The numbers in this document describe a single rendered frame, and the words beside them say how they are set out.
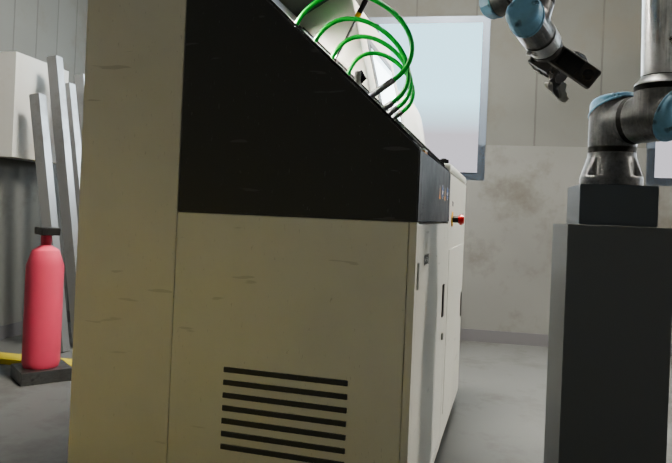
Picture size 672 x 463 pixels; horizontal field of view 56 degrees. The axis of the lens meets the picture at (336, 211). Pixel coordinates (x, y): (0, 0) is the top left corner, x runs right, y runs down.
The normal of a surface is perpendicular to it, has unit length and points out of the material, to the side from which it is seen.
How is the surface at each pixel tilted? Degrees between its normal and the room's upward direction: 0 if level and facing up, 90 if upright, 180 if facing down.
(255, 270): 90
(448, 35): 90
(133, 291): 90
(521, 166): 90
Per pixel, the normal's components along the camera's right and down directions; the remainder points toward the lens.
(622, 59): -0.18, -0.01
